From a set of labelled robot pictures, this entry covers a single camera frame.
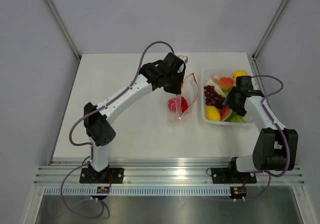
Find purple grape bunch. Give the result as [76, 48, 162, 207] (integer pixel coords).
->
[203, 85, 226, 110]

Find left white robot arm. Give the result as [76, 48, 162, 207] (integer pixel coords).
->
[83, 52, 188, 183]

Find red yellow peach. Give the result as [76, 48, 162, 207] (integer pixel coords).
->
[218, 77, 234, 92]

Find yellow lemon front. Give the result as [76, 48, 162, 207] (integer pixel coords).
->
[205, 105, 221, 122]

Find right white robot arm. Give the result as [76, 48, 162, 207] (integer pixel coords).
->
[223, 75, 299, 182]

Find aluminium mounting rail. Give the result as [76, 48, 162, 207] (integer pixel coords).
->
[33, 157, 305, 186]

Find white slotted cable duct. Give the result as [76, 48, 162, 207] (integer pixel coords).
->
[44, 185, 231, 197]

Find red tomato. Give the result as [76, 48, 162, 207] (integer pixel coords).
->
[167, 97, 181, 113]

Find white plastic basket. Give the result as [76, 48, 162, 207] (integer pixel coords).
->
[200, 67, 254, 127]

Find white garlic bulb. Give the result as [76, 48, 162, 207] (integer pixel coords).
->
[212, 74, 221, 83]

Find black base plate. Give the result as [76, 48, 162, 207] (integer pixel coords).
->
[79, 167, 125, 184]
[206, 167, 257, 184]

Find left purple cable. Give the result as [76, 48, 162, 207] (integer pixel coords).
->
[60, 40, 176, 219]

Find yellow orange top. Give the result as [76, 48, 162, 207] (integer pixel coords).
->
[232, 70, 248, 84]

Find green onion stalk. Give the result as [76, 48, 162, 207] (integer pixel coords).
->
[204, 79, 246, 123]

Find clear zip top bag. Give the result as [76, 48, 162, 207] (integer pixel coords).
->
[166, 72, 200, 124]

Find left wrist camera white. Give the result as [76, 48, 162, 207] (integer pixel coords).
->
[178, 55, 189, 64]

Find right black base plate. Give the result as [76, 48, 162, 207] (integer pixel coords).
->
[206, 167, 257, 184]

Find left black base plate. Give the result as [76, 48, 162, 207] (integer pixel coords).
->
[79, 167, 125, 184]

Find watermelon slice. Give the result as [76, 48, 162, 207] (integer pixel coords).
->
[220, 106, 233, 122]

